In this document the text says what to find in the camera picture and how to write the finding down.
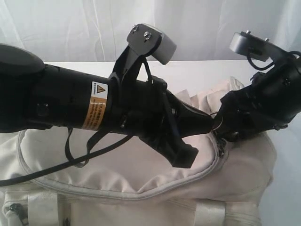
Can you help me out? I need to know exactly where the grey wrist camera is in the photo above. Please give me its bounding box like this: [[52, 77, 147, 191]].
[[110, 23, 177, 94], [229, 31, 294, 71]]

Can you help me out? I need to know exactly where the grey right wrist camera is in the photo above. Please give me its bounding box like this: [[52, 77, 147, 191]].
[[229, 31, 294, 71]]

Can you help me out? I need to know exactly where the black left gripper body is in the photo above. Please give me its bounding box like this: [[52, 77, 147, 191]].
[[105, 81, 185, 151]]

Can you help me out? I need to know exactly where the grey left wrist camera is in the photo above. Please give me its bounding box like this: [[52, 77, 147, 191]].
[[110, 23, 177, 94]]

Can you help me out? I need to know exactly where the white backdrop curtain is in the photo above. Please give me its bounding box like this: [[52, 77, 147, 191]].
[[0, 0, 301, 62]]

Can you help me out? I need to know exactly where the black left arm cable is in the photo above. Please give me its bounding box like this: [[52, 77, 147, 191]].
[[0, 58, 177, 188]]

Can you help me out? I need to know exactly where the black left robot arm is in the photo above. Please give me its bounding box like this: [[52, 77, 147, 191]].
[[0, 44, 214, 168]]

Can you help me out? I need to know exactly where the cream fabric duffel bag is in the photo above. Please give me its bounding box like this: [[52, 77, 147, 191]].
[[0, 76, 276, 226]]

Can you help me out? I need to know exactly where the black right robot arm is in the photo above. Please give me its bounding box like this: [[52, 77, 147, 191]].
[[216, 56, 301, 141]]

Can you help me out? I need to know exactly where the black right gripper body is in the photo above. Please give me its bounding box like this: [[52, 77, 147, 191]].
[[232, 75, 287, 142]]

